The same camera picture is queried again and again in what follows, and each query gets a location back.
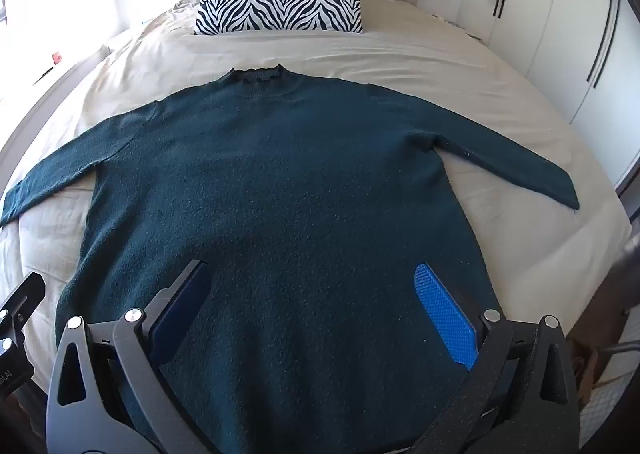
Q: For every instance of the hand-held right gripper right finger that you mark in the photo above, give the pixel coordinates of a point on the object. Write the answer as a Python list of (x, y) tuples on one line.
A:
[(442, 314)]

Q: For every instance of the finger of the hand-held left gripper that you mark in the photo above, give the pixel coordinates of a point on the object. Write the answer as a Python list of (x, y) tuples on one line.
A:
[(25, 299)]

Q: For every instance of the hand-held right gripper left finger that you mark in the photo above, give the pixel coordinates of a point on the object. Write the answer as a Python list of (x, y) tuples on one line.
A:
[(182, 304)]

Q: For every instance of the teal knit sweater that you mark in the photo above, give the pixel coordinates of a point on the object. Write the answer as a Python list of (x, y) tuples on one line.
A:
[(280, 184)]

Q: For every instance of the bed with beige sheet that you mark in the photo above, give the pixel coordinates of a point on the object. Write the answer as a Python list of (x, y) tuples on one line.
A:
[(150, 59)]

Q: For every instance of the white wardrobe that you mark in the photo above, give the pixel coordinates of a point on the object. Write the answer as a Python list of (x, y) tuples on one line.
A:
[(550, 34)]

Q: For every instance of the zebra print pillow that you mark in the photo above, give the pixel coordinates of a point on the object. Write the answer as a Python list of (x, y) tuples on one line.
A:
[(280, 4)]

